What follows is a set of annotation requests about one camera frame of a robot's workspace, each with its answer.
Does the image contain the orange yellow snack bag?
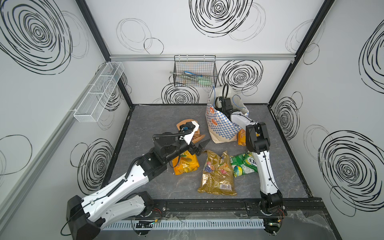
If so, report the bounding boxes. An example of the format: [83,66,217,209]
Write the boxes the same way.
[171,151,200,175]

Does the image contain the blue checkered paper bag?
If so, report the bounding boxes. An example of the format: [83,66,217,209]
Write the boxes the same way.
[206,84,249,144]

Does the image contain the gold candy bag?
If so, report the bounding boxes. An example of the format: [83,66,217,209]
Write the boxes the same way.
[198,150,237,196]

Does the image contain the green chips bag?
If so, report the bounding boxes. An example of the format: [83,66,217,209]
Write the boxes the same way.
[230,152,258,178]

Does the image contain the beige sweet potato snack bag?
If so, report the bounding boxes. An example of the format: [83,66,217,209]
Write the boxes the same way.
[177,119,206,144]

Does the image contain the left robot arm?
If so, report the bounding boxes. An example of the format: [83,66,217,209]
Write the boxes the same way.
[65,130,210,240]

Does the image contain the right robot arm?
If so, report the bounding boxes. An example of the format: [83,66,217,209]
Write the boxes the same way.
[210,84,283,216]

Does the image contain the green item in basket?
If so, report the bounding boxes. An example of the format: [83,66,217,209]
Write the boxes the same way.
[193,76,213,87]

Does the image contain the black wire basket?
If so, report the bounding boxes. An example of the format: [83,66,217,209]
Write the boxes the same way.
[171,55,218,88]

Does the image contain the white slotted cable duct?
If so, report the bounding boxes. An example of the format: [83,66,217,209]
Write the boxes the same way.
[104,219,265,231]

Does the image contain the white mesh wall shelf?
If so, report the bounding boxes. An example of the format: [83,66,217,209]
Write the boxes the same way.
[74,62,125,123]

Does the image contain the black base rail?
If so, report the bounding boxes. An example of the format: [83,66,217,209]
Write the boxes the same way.
[154,198,328,218]

